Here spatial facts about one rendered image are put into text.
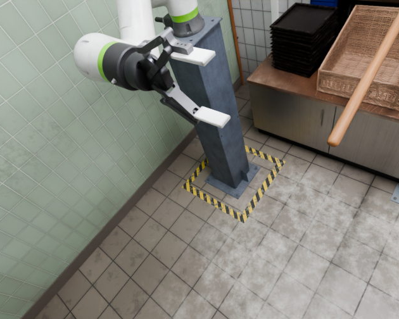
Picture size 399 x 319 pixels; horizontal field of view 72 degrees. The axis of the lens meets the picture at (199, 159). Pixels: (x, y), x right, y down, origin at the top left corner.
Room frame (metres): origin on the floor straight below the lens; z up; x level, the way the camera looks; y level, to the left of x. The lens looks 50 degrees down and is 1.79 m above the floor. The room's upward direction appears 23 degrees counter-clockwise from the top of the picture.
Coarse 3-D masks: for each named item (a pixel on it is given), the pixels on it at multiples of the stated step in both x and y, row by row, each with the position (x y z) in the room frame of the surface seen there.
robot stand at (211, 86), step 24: (216, 24) 1.17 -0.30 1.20; (216, 48) 1.16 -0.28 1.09; (192, 72) 1.13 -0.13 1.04; (216, 72) 1.14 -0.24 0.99; (192, 96) 1.18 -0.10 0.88; (216, 96) 1.12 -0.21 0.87; (216, 144) 1.13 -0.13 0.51; (240, 144) 1.17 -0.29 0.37; (216, 168) 1.20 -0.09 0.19; (240, 168) 1.14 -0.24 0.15; (192, 192) 1.22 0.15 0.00; (240, 192) 1.04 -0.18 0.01; (264, 192) 0.97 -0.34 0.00; (240, 216) 0.87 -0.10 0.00
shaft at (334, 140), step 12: (396, 24) 0.68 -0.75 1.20; (384, 48) 0.60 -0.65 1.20; (372, 60) 0.58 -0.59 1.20; (372, 72) 0.53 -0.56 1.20; (360, 84) 0.51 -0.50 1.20; (360, 96) 0.47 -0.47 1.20; (348, 108) 0.45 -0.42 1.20; (348, 120) 0.42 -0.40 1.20; (336, 132) 0.39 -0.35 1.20; (336, 144) 0.37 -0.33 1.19
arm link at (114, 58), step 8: (112, 48) 0.58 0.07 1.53; (120, 48) 0.56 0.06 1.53; (128, 48) 0.55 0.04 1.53; (104, 56) 0.57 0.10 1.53; (112, 56) 0.56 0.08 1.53; (120, 56) 0.54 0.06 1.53; (128, 56) 0.55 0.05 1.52; (104, 64) 0.56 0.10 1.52; (112, 64) 0.54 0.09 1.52; (120, 64) 0.53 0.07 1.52; (104, 72) 0.56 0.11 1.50; (112, 72) 0.54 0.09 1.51; (120, 72) 0.53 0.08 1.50; (112, 80) 0.54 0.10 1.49; (120, 80) 0.52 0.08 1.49; (128, 88) 0.53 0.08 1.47
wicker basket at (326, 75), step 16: (352, 16) 1.35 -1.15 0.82; (368, 16) 1.32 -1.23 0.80; (384, 16) 1.25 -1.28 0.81; (352, 32) 1.36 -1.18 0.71; (368, 32) 1.29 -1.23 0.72; (384, 32) 1.22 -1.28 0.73; (336, 48) 1.26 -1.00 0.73; (352, 48) 1.33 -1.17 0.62; (368, 48) 1.26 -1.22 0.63; (320, 64) 1.18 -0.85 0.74; (336, 64) 1.28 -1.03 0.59; (352, 64) 1.23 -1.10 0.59; (368, 64) 1.17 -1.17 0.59; (384, 64) 1.12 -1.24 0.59; (320, 80) 1.16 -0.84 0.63; (336, 80) 1.06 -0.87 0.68; (352, 80) 0.99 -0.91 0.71; (384, 80) 1.00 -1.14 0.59; (368, 96) 0.91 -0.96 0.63; (384, 96) 0.90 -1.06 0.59
